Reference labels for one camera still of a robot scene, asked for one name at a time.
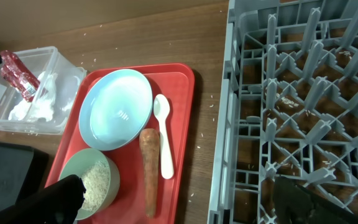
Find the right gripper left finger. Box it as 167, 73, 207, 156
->
0, 174, 86, 224

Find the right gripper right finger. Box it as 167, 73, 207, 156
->
273, 177, 358, 224

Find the red snack wrapper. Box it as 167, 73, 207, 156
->
0, 50, 40, 103

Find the green bowl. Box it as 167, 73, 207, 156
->
59, 148, 121, 220

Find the orange carrot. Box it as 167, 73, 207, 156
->
139, 128, 160, 218

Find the grey dishwasher rack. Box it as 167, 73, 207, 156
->
208, 0, 358, 223

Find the white rice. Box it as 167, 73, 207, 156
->
81, 161, 110, 212

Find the black tray bin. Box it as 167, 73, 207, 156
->
0, 142, 49, 211

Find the crumpled white tissue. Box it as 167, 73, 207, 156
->
8, 73, 58, 122

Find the clear plastic bin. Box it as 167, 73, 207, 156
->
0, 47, 86, 134

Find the red serving tray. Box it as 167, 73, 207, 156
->
46, 63, 195, 224

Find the large light blue plate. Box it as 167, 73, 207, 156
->
78, 69, 153, 151

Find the white plastic spoon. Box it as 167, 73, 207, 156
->
153, 94, 174, 179

